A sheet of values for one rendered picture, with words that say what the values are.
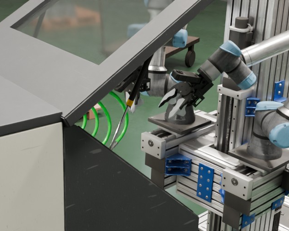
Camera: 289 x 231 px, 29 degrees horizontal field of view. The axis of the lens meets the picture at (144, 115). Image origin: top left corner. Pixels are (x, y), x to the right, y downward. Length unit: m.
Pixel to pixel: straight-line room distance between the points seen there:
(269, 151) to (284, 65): 0.46
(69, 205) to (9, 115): 0.34
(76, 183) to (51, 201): 0.09
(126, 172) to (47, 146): 0.32
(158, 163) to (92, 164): 1.06
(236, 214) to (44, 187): 1.09
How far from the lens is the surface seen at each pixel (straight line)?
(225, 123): 2.65
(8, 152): 1.50
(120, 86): 2.22
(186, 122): 2.68
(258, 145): 2.40
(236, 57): 2.09
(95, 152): 1.66
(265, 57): 2.27
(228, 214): 2.49
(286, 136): 2.24
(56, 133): 1.55
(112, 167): 1.72
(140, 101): 2.32
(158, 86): 2.65
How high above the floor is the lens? 2.06
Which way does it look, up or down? 22 degrees down
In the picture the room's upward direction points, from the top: 2 degrees clockwise
